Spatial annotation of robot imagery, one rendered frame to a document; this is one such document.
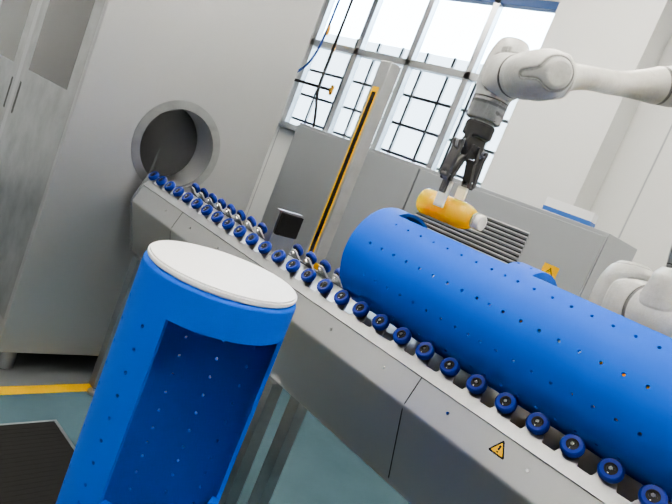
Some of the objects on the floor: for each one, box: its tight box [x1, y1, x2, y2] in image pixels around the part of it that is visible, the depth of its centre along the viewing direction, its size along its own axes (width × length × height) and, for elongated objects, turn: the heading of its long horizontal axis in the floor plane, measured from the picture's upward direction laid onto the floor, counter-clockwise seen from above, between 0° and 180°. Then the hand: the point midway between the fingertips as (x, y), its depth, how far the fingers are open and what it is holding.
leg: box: [218, 376, 283, 504], centre depth 178 cm, size 6×6×63 cm
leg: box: [247, 396, 307, 504], centre depth 188 cm, size 6×6×63 cm
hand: (450, 198), depth 150 cm, fingers closed on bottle, 7 cm apart
